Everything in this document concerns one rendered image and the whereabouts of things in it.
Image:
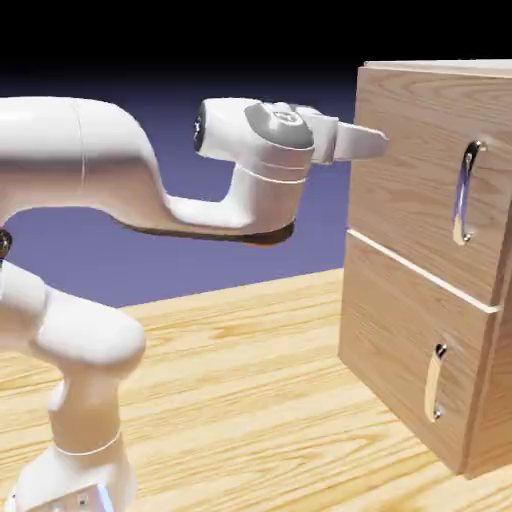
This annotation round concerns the small light wood cabinet door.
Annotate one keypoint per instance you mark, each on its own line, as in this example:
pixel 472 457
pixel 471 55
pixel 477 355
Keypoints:
pixel 396 348

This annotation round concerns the large light wood cabinet door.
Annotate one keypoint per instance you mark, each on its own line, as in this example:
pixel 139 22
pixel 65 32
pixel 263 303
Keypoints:
pixel 412 180

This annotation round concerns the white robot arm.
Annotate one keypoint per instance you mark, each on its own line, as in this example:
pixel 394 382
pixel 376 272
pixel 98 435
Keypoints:
pixel 120 160

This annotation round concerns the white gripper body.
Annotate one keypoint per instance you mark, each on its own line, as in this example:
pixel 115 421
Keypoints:
pixel 356 142

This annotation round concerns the light wood cabinet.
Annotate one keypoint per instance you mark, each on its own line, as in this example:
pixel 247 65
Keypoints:
pixel 420 260

